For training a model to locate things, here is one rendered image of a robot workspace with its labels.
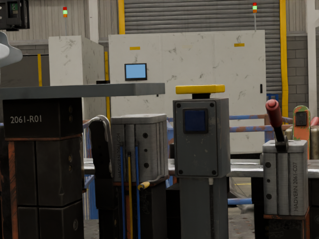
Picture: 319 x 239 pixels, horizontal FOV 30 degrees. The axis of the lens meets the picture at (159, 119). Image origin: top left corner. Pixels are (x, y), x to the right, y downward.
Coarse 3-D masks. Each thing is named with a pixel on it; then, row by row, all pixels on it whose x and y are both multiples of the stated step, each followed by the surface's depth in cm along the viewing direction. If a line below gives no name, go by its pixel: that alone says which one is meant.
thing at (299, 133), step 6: (300, 108) 129; (306, 108) 128; (294, 114) 129; (300, 114) 128; (306, 114) 128; (294, 120) 129; (300, 120) 128; (306, 120) 128; (294, 126) 128; (300, 126) 128; (306, 126) 128; (294, 132) 128; (300, 132) 128; (306, 132) 127; (294, 138) 128; (300, 138) 128; (306, 138) 127
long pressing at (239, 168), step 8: (88, 160) 134; (168, 160) 129; (232, 160) 126; (240, 160) 125; (248, 160) 125; (256, 160) 124; (312, 160) 121; (88, 168) 120; (232, 168) 111; (240, 168) 111; (248, 168) 110; (256, 168) 110; (312, 168) 107; (232, 176) 111; (240, 176) 110; (248, 176) 110; (256, 176) 109; (312, 176) 106
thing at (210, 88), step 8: (176, 88) 85; (184, 88) 84; (192, 88) 84; (200, 88) 84; (208, 88) 83; (216, 88) 83; (224, 88) 88; (192, 96) 86; (200, 96) 86; (208, 96) 86
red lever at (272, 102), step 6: (270, 102) 85; (276, 102) 85; (270, 108) 85; (276, 108) 85; (270, 114) 86; (276, 114) 86; (270, 120) 88; (276, 120) 87; (282, 120) 89; (276, 126) 89; (276, 132) 92; (282, 132) 92; (276, 138) 94; (282, 138) 93; (276, 144) 94; (282, 144) 94; (288, 144) 95; (282, 150) 95
